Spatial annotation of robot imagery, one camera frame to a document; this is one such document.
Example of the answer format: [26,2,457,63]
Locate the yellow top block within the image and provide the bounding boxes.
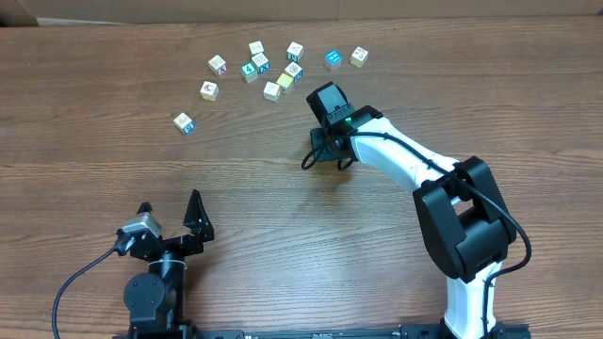
[277,73,295,94]

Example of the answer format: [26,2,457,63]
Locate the plain white block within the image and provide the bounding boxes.
[263,82,281,102]

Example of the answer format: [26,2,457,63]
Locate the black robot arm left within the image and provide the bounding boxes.
[116,189,215,338]

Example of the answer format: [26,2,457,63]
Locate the blue top block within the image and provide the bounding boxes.
[324,50,342,71]

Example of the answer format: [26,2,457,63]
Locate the white block animal top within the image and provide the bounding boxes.
[285,61,303,83]

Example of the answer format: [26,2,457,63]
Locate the white block far right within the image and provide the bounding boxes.
[350,46,368,68]

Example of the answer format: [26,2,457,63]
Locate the white block green side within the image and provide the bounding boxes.
[286,41,303,63]

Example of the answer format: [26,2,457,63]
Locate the white block blue X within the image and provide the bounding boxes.
[252,53,270,74]

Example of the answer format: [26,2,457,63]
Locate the green number 4 block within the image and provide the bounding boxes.
[240,62,258,83]

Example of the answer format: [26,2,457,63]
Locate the white block top back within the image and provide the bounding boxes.
[249,40,264,56]

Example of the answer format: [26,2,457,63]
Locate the white block blue side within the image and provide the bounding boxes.
[173,112,196,135]

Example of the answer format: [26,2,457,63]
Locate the white block red side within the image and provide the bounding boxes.
[208,55,227,76]

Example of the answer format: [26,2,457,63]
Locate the white block yellow side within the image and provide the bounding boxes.
[200,81,219,102]

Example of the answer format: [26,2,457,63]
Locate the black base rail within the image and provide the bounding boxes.
[112,322,533,339]

